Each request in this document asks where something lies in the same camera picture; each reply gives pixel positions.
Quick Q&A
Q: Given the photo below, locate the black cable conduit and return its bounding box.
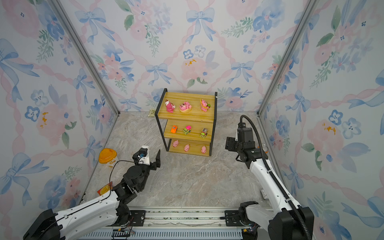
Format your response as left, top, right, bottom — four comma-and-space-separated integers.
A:
239, 114, 313, 240

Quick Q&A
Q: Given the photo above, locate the pink pig toy on shelf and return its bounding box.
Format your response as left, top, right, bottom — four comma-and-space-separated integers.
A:
172, 140, 179, 148

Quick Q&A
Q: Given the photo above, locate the orange lidded plastic jar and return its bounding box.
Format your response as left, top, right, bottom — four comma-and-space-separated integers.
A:
99, 148, 118, 168

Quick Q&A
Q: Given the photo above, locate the red snack packet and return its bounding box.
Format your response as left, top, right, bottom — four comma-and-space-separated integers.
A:
97, 182, 113, 196

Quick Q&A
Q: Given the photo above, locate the wooden shelf with black frame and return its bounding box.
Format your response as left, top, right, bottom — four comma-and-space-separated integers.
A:
155, 88, 218, 157

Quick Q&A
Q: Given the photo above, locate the green pink toy truck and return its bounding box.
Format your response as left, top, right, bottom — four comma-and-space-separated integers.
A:
183, 126, 192, 135

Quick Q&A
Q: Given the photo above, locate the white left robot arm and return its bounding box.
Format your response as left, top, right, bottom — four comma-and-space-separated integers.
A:
23, 146, 161, 240

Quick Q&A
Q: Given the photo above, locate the pink yellow doll toy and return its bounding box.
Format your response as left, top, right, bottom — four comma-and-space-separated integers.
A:
200, 99, 211, 112

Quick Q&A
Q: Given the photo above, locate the pink figure toy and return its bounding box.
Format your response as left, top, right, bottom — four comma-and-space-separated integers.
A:
165, 100, 176, 114

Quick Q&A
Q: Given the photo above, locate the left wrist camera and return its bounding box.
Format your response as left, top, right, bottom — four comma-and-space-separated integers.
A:
133, 146, 150, 166

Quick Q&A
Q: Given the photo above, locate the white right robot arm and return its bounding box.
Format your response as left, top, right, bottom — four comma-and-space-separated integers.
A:
225, 124, 315, 240

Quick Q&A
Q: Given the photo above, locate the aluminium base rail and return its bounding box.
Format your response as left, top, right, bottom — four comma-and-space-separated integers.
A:
77, 206, 289, 240

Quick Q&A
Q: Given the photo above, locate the orange toy car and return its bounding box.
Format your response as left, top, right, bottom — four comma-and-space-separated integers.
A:
171, 125, 178, 134

